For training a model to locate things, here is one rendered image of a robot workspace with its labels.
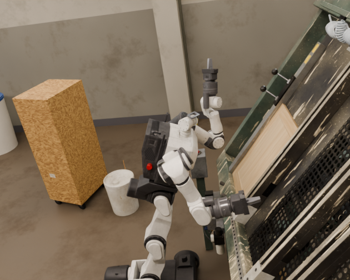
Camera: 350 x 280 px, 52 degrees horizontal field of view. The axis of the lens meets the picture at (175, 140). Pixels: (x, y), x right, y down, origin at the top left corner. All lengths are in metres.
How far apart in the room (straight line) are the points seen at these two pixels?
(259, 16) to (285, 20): 0.32
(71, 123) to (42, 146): 0.37
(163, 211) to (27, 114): 1.87
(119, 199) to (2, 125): 2.58
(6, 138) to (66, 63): 1.36
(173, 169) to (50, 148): 2.26
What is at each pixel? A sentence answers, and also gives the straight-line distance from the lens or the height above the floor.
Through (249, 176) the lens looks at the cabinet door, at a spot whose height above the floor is 1.01.
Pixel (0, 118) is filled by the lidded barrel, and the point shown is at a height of 0.52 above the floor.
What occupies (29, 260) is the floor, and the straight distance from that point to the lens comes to 3.62.
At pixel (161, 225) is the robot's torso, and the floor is 0.76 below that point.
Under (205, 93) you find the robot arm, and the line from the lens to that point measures 2.15.
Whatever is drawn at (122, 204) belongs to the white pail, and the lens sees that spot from 3.57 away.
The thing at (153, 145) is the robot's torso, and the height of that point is 1.35.
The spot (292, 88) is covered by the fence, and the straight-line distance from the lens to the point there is 2.22.
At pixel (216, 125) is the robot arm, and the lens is 2.26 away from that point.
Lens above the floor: 2.25
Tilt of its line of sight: 28 degrees down
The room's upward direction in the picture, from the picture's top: 9 degrees counter-clockwise
